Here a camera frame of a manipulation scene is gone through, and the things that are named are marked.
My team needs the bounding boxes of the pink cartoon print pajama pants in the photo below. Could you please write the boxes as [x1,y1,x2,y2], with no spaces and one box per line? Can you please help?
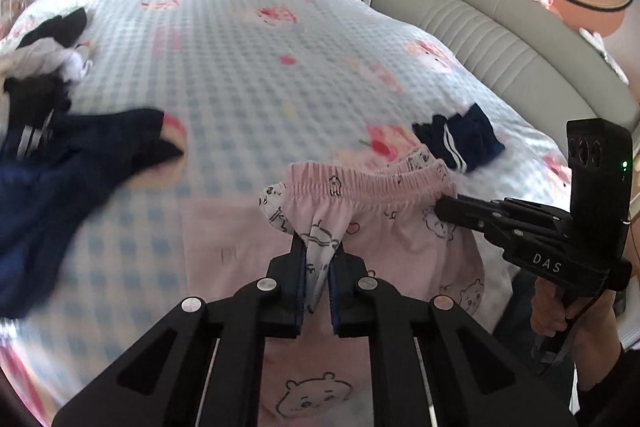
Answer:
[181,146,485,426]

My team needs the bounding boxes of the person's right hand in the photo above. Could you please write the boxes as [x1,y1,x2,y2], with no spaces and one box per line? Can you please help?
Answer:
[532,279,620,361]

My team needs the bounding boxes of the folded navy white-striped garment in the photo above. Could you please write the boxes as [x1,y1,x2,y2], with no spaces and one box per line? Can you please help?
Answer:
[411,104,506,173]

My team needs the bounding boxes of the grey padded headboard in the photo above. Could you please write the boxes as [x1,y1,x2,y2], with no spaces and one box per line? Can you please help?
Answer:
[371,0,639,148]

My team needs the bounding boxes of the navy garment in pile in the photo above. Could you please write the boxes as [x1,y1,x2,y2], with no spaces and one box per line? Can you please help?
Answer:
[1,108,183,320]

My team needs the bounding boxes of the cream white garment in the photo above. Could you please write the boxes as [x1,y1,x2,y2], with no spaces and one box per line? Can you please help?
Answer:
[1,38,93,82]

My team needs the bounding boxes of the black garment on bed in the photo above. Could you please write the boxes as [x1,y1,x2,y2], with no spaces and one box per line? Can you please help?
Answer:
[17,8,88,49]

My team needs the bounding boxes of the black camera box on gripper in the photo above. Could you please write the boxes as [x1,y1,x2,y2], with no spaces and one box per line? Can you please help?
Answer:
[566,118,632,270]

